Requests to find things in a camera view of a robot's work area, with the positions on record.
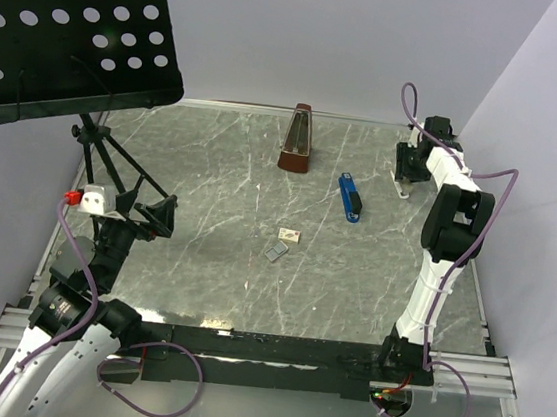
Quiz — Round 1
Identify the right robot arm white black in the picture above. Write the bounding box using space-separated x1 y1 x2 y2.
378 115 496 381

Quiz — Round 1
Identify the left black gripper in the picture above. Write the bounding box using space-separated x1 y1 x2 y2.
90 184 177 297

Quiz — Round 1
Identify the aluminium frame rail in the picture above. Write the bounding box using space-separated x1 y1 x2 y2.
0 306 517 399

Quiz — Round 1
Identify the black music stand tripod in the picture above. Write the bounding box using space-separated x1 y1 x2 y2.
71 113 178 209

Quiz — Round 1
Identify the blue metal stapler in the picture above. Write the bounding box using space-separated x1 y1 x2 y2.
338 172 363 223

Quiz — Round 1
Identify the small beige white stapler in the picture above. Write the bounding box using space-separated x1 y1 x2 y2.
391 172 412 200

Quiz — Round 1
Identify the white staple box sleeve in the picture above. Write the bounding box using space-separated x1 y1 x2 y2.
277 227 301 244

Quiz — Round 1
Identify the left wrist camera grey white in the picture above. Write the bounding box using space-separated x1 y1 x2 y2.
63 183 121 219

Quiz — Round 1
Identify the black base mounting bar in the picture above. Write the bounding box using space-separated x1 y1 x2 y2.
98 315 434 402

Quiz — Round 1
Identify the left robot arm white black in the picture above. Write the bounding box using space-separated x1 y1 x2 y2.
0 183 177 417

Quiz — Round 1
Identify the white staple box tray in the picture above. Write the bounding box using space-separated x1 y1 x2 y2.
264 241 289 262

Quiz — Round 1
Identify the black perforated music stand desk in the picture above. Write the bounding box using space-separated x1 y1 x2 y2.
0 0 184 125

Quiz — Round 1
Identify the brown wooden metronome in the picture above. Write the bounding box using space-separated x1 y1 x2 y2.
277 103 313 174

